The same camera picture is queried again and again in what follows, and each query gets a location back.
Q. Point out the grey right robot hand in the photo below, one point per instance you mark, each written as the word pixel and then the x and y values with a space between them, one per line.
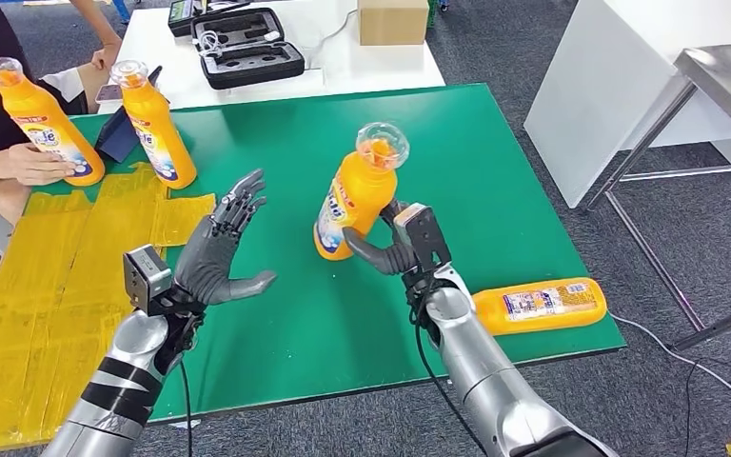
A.
pixel 384 260

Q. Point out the person's right hand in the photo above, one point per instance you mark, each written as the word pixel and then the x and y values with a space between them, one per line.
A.
pixel 37 165

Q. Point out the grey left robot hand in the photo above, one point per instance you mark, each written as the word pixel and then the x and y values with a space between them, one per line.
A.
pixel 208 265

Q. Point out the person's left hand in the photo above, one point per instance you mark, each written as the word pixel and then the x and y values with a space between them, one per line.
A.
pixel 107 58

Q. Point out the orange detergent bottle clear cap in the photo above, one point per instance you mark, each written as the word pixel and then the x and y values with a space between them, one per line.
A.
pixel 157 139
pixel 359 189
pixel 37 120
pixel 548 306

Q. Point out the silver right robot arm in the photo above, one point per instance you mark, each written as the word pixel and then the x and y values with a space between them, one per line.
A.
pixel 491 378

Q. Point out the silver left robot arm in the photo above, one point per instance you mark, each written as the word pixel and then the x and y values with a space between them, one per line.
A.
pixel 119 385

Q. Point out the person's left forearm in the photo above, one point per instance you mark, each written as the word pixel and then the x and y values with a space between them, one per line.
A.
pixel 97 22

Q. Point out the smartphone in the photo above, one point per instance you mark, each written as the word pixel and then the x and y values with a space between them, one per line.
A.
pixel 108 94

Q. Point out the tablet in blue case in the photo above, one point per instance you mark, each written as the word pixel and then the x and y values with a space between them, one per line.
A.
pixel 113 142

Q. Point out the black device green screen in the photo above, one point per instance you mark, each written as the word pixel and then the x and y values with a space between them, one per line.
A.
pixel 181 16

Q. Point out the black foam-lined case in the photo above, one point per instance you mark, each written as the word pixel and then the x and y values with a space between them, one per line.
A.
pixel 258 63

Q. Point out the white paper scrap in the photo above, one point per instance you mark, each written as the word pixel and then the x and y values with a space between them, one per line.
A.
pixel 184 425

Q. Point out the yellow tape sheet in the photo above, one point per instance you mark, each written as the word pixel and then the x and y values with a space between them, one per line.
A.
pixel 37 328

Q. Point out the small white adapter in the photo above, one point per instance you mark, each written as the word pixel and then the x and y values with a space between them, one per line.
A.
pixel 272 38

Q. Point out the white table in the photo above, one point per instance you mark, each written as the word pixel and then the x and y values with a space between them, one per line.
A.
pixel 378 69

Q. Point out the brown cardboard box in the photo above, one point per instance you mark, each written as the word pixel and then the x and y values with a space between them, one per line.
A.
pixel 394 22

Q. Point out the green plastic crate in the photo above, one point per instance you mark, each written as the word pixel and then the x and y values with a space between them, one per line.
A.
pixel 431 14

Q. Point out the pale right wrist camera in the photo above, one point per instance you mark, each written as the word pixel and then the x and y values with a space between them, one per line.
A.
pixel 425 236

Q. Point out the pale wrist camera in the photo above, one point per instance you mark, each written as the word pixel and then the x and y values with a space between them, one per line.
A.
pixel 146 277
pixel 425 236

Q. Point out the blue frame leg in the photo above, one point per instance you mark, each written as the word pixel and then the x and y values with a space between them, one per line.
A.
pixel 122 9

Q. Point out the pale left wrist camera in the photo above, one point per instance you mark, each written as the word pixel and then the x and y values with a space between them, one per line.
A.
pixel 146 277

